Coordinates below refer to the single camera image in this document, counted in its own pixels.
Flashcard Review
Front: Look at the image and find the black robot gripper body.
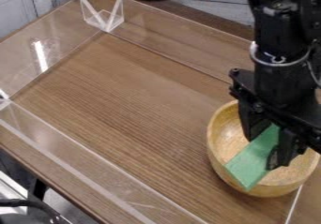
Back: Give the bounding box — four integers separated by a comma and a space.
228, 43, 321, 156

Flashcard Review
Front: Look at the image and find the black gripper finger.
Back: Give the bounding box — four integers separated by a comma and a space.
239, 100, 272, 142
267, 128, 307, 171

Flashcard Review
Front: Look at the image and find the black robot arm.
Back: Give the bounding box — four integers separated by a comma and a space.
231, 0, 321, 170

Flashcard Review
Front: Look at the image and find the brown wooden bowl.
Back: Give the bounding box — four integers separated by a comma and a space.
208, 101, 320, 198

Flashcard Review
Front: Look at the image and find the green rectangular block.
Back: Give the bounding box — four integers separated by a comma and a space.
225, 125, 280, 191

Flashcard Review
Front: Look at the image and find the black table leg bracket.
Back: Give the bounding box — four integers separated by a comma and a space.
26, 179, 77, 224

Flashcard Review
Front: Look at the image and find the clear acrylic tray wall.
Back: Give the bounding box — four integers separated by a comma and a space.
0, 97, 207, 224

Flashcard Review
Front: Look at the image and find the clear acrylic corner bracket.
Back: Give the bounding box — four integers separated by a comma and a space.
80, 0, 125, 33

